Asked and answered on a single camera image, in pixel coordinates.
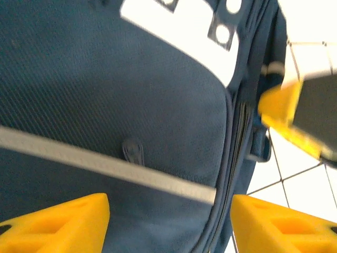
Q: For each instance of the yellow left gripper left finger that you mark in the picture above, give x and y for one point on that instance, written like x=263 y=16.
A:
x=58 y=226

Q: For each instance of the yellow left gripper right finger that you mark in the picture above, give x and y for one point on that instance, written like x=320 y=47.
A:
x=276 y=229

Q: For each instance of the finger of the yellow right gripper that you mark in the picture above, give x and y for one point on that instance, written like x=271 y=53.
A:
x=297 y=137
x=279 y=102

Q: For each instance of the navy blue student backpack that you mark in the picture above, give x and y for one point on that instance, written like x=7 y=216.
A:
x=105 y=92

